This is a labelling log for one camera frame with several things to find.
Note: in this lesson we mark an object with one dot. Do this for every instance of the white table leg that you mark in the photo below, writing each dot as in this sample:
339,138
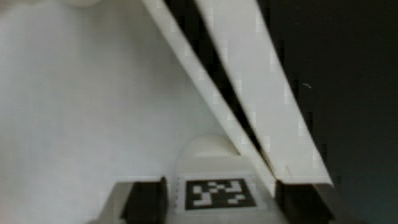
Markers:
222,196

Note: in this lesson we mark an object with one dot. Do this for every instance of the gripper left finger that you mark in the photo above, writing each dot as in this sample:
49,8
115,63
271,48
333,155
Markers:
138,203

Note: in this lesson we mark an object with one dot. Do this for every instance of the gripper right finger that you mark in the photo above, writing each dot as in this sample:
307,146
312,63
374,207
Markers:
312,204

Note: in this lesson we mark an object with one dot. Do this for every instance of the white square tabletop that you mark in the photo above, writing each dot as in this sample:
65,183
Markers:
102,110

